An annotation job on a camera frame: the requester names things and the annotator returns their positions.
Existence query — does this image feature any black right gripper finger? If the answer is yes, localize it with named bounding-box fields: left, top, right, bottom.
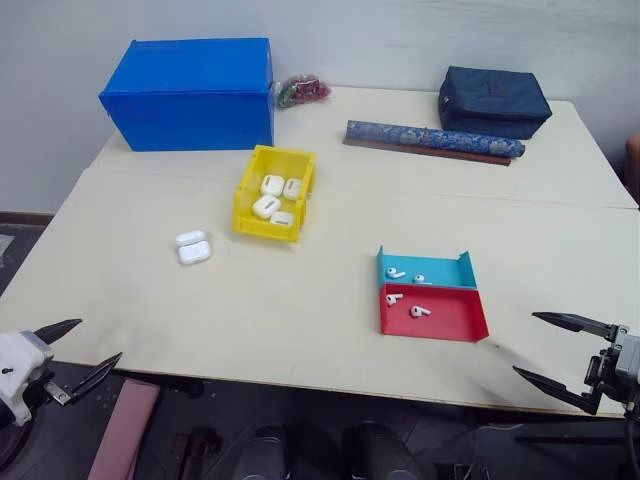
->
left=531, top=311, right=620, bottom=342
left=511, top=365, right=602, bottom=417

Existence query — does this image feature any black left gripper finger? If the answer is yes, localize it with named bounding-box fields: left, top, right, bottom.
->
left=63, top=351, right=124, bottom=407
left=36, top=318, right=83, bottom=347

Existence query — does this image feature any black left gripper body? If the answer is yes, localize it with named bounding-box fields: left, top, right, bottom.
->
left=27, top=362, right=69, bottom=407

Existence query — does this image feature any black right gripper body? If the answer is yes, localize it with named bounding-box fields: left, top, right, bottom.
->
left=584, top=323, right=632, bottom=407

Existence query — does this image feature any white earbud case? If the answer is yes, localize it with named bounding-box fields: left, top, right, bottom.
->
left=174, top=229, right=212, bottom=267

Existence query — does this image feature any yellow plastic bin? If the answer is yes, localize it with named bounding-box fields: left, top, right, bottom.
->
left=231, top=144, right=318, bottom=244

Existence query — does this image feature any large blue plastic box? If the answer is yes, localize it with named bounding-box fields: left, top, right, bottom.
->
left=98, top=37, right=278, bottom=153

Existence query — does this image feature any pink board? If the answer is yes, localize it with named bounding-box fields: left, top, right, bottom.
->
left=86, top=377, right=162, bottom=480

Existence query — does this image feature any red plastic tray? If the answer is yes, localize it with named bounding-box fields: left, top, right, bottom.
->
left=379, top=283, right=491, bottom=346

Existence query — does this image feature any cyan plastic tray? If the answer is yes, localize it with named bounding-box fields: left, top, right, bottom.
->
left=375, top=244, right=479, bottom=291

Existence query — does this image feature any brown rounded object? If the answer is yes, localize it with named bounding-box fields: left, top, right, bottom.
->
left=624, top=130, right=640, bottom=192

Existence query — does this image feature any dark rounded shape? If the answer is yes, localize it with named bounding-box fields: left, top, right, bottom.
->
left=232, top=424, right=302, bottom=480

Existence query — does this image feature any brown wooden strip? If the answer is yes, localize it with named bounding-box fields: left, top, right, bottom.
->
left=342, top=138, right=513, bottom=168

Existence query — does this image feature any blue patterned rolled scroll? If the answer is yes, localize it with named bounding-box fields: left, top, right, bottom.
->
left=344, top=118, right=527, bottom=161

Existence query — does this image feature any navy blue fabric bag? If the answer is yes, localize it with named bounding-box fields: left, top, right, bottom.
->
left=437, top=65, right=554, bottom=141

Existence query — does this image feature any bag of coloured beads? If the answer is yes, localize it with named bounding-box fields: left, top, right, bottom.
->
left=274, top=72, right=333, bottom=109

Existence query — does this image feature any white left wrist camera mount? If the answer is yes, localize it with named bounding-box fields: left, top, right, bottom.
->
left=0, top=329, right=55, bottom=428

